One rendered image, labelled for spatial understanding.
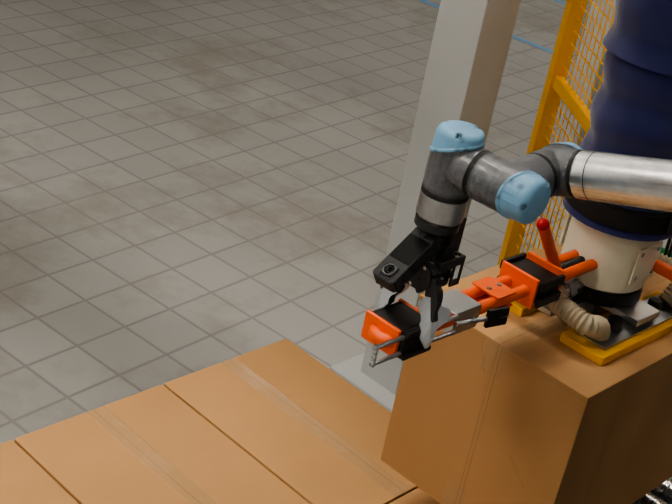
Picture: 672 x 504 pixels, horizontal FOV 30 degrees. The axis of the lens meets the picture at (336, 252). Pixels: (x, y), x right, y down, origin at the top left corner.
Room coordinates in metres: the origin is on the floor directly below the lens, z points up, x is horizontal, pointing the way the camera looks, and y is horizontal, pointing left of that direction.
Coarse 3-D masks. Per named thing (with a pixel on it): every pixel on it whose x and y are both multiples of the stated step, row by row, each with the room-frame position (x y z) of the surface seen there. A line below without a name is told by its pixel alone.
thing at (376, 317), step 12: (372, 312) 1.74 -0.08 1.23; (384, 312) 1.75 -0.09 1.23; (396, 312) 1.76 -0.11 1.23; (408, 312) 1.76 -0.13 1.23; (384, 324) 1.72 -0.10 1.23; (396, 324) 1.72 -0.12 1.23; (408, 324) 1.73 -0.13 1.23; (396, 336) 1.70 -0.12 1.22; (384, 348) 1.71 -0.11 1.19; (396, 348) 1.70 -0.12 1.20
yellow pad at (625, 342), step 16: (656, 304) 2.18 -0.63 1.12; (608, 320) 2.09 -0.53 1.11; (624, 320) 2.13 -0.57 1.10; (656, 320) 2.16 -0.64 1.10; (560, 336) 2.04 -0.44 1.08; (576, 336) 2.04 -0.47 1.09; (624, 336) 2.07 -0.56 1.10; (640, 336) 2.09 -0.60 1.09; (656, 336) 2.12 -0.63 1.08; (592, 352) 2.00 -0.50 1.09; (608, 352) 2.00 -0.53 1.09; (624, 352) 2.04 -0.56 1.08
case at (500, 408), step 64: (512, 320) 2.09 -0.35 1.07; (448, 384) 2.04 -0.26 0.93; (512, 384) 1.96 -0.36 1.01; (576, 384) 1.90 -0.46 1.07; (640, 384) 2.01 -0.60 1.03; (384, 448) 2.11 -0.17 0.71; (448, 448) 2.02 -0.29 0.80; (512, 448) 1.94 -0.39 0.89; (576, 448) 1.88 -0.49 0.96; (640, 448) 2.09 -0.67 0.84
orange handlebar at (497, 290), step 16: (560, 256) 2.11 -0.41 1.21; (576, 256) 2.14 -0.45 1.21; (576, 272) 2.07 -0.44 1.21; (656, 272) 2.17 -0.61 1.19; (480, 288) 1.92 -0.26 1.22; (496, 288) 1.93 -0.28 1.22; (512, 288) 1.95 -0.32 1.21; (528, 288) 1.96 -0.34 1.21; (496, 304) 1.89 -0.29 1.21; (384, 336) 1.70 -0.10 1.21
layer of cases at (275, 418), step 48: (192, 384) 2.45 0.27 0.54; (240, 384) 2.49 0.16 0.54; (288, 384) 2.52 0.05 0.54; (336, 384) 2.56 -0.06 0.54; (48, 432) 2.17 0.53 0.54; (96, 432) 2.20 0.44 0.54; (144, 432) 2.23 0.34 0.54; (192, 432) 2.26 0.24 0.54; (240, 432) 2.30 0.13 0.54; (288, 432) 2.33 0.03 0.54; (336, 432) 2.37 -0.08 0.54; (384, 432) 2.41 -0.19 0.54; (0, 480) 1.98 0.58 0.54; (48, 480) 2.01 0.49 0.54; (96, 480) 2.04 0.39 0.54; (144, 480) 2.07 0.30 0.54; (192, 480) 2.10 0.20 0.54; (240, 480) 2.13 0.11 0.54; (288, 480) 2.16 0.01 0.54; (336, 480) 2.19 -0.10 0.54; (384, 480) 2.23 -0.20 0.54
